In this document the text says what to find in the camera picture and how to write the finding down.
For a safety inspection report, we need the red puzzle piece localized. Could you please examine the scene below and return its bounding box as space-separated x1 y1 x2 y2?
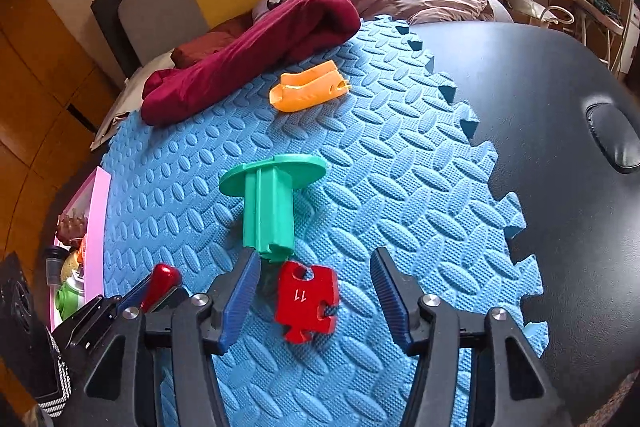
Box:
274 260 341 344

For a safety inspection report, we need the wooden wardrobe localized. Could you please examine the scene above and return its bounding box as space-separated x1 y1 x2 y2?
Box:
0 0 126 258

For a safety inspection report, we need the yellow plastic toy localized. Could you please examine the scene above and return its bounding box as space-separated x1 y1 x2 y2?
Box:
61 252 83 280

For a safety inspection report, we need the silver metal cylinder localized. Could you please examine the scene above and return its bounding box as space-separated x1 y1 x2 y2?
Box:
44 246 71 285

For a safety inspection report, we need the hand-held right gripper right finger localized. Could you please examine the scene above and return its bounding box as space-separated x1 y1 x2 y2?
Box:
370 247 573 427

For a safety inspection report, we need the dark red cloth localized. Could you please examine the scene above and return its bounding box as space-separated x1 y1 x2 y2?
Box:
141 0 362 126

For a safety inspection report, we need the orange plastic scoop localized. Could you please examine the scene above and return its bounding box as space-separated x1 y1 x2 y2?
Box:
269 61 352 112

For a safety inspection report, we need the green and white toy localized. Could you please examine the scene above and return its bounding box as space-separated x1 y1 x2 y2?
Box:
54 274 88 320

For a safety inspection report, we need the red plastic toy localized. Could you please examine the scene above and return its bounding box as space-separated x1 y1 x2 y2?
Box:
139 263 182 313

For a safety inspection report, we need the blue foam puzzle mat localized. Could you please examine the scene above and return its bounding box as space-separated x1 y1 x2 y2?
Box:
95 17 548 427

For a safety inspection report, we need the dark spiky toy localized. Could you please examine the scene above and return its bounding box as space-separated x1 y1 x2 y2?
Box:
57 213 90 244

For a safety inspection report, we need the black rolled mat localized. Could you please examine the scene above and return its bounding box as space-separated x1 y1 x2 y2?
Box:
91 0 138 72

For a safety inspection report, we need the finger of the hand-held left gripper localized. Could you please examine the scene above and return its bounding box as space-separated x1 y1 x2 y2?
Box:
50 294 126 350
145 287 183 314

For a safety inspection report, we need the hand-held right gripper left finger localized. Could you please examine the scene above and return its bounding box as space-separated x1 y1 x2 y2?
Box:
65 247 263 427

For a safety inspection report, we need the green plastic spool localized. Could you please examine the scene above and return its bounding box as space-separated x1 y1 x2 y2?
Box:
219 153 328 263

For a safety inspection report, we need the pink rimmed white box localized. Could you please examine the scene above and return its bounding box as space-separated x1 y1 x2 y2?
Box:
47 167 112 323

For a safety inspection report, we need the white cable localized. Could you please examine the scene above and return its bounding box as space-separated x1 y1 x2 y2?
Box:
530 4 576 28

